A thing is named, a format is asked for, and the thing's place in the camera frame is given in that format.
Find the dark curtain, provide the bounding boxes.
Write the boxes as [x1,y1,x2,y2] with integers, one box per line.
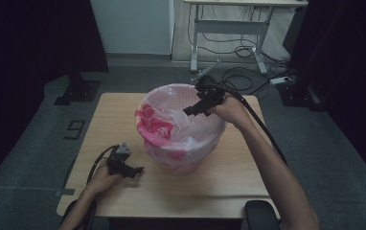
[0,0,110,190]
[282,0,366,191]

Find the right hand-held gripper black cable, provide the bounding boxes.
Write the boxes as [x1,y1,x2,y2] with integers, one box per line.
[215,82,290,168]

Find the pink plastic basket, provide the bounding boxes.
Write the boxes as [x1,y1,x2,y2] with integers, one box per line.
[142,84,227,176]

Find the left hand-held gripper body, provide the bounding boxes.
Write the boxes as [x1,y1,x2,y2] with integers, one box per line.
[105,142,134,177]

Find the tangle of black floor cables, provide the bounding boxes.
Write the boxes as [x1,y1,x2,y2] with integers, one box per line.
[187,4,298,96]

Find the black stand base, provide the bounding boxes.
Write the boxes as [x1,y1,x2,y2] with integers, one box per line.
[276,80,329,112]
[54,72,103,106]

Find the person's right hand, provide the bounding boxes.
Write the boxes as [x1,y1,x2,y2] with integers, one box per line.
[206,95,253,128]

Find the white and red plastic bag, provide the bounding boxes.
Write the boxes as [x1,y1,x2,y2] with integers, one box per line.
[134,83,227,162]

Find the white power strip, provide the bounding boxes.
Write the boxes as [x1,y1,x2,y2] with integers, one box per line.
[269,76,292,86]

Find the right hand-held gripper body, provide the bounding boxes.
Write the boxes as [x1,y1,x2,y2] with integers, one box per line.
[190,59,227,107]

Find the white desk frame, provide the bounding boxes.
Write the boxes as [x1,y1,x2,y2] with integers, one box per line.
[184,0,309,76]

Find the hand-held gripper black cable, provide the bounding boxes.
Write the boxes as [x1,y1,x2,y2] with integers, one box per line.
[75,145,121,230]
[215,82,290,168]

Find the person's left hand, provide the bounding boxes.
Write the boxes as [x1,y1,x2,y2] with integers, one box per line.
[88,159,126,196]

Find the left hand-held gripper black cable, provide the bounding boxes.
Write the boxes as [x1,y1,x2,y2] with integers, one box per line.
[75,145,121,230]

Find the white cabinet panel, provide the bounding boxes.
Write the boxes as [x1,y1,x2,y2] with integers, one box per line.
[89,0,175,57]

